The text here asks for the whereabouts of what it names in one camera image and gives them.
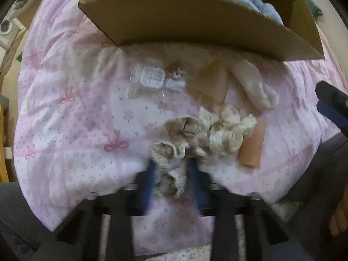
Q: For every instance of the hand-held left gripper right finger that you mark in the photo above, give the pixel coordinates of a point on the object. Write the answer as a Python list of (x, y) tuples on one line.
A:
[(197, 189)]

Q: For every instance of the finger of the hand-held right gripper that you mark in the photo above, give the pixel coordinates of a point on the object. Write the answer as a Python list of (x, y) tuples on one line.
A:
[(333, 106)]

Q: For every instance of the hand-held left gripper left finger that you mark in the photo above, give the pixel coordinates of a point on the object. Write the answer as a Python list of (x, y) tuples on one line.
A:
[(146, 187)]

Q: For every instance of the small beige lace scrunchie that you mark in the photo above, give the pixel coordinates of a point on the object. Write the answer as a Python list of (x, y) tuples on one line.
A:
[(168, 165)]

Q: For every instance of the taupe lace scrunchie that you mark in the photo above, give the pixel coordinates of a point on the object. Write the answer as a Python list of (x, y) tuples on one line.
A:
[(185, 130)]

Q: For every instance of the peach fabric roll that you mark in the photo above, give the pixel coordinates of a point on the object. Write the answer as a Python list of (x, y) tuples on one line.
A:
[(252, 146)]

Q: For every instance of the cream socks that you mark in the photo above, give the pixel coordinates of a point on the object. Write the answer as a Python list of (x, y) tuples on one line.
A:
[(252, 84)]

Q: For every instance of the beige cloth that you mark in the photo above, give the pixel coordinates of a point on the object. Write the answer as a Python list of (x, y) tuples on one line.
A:
[(212, 81)]

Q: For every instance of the clear plastic packet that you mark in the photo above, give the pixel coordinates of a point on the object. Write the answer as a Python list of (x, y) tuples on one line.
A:
[(152, 77)]

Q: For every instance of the brown cardboard box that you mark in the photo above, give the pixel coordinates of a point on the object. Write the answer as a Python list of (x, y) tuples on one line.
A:
[(190, 19)]

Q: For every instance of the person's right leg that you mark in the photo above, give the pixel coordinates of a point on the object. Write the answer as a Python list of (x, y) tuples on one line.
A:
[(320, 174)]

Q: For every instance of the person's leg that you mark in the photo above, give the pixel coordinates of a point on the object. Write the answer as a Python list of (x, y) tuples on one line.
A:
[(24, 217), (320, 174)]

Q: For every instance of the floral bed sheet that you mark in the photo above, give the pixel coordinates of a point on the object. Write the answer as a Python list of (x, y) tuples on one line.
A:
[(174, 254)]

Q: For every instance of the person's bare foot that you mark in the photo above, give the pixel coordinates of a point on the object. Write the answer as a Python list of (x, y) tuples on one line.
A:
[(339, 223)]

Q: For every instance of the blue fluffy scrunchie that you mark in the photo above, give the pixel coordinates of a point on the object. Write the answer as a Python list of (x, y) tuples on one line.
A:
[(261, 5)]

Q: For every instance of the person's left leg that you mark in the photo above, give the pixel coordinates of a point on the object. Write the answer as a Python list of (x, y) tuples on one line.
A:
[(24, 217)]

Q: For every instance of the pink bow-print blanket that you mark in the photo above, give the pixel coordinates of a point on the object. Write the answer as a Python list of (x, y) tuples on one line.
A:
[(68, 87)]

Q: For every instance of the green floor item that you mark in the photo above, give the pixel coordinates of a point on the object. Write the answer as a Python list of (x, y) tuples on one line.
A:
[(19, 58)]

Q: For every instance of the white washing machine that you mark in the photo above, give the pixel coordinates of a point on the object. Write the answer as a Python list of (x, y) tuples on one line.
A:
[(6, 31)]

